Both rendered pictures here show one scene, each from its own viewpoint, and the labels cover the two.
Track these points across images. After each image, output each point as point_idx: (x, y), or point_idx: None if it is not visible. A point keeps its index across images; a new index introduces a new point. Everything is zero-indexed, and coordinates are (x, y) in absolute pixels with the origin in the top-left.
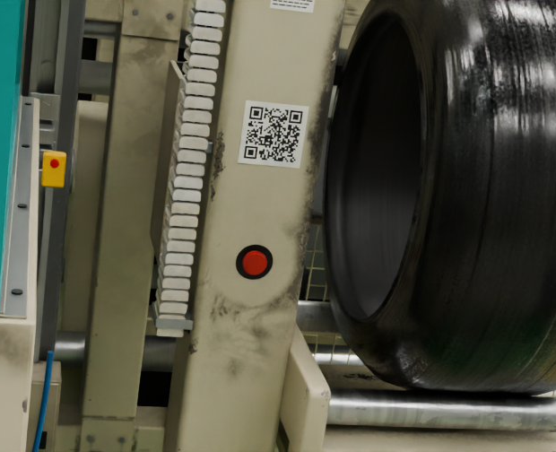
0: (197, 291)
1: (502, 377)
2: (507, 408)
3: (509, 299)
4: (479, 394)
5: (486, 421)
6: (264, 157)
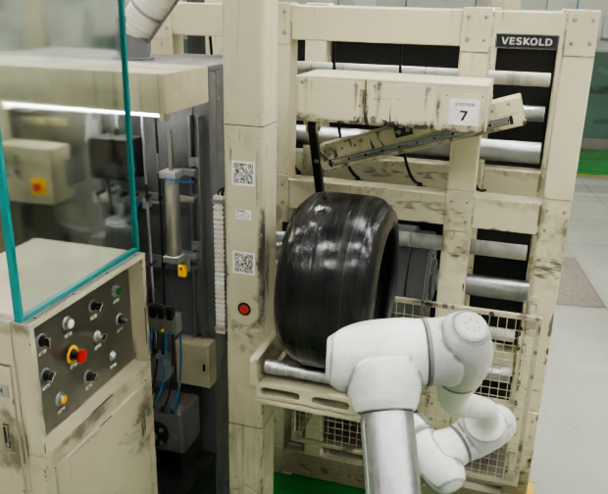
0: (227, 318)
1: (319, 363)
2: None
3: (299, 332)
4: None
5: (327, 380)
6: (241, 271)
